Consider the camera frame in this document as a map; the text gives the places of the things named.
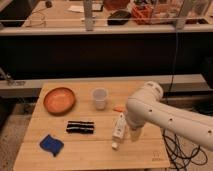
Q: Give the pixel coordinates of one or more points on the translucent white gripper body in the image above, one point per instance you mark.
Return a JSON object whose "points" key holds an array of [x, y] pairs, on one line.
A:
{"points": [[135, 134]]}

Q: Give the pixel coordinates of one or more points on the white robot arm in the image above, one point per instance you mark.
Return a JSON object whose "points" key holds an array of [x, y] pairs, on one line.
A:
{"points": [[144, 106]]}

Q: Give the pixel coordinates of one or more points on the white tube with cap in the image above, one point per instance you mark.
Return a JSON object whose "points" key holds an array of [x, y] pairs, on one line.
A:
{"points": [[119, 131]]}

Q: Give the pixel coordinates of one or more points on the orange carrot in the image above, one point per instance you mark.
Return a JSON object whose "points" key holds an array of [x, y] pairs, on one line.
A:
{"points": [[119, 109]]}

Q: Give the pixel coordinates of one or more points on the clear plastic cup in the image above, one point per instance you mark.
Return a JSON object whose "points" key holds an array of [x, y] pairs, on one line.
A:
{"points": [[99, 98]]}

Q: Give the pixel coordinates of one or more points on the black and white striped block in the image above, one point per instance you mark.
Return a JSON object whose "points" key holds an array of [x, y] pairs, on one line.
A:
{"points": [[80, 127]]}

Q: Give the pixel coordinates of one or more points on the orange wooden bowl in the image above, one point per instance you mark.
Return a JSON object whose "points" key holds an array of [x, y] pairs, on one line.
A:
{"points": [[59, 101]]}

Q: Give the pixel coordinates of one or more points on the blue cloth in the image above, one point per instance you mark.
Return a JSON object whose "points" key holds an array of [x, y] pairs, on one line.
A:
{"points": [[52, 145]]}

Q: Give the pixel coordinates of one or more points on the black object on shelf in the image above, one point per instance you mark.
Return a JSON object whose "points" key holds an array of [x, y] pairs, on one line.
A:
{"points": [[119, 17]]}

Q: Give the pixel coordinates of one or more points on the orange crate on shelf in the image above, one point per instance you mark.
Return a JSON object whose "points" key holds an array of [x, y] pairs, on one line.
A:
{"points": [[152, 15]]}

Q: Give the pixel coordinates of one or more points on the white paper on shelf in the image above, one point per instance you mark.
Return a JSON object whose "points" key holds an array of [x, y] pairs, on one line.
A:
{"points": [[76, 8]]}

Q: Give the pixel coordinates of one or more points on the metal clamp at left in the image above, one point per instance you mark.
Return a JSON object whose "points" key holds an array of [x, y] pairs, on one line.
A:
{"points": [[9, 80]]}

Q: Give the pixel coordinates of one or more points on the metal post left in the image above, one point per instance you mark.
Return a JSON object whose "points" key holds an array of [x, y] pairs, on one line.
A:
{"points": [[88, 14]]}

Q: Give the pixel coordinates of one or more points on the metal post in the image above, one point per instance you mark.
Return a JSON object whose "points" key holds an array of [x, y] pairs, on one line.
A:
{"points": [[183, 13], [88, 14]]}

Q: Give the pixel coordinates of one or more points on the metal post right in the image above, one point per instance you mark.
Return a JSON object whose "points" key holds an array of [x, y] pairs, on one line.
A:
{"points": [[183, 13]]}

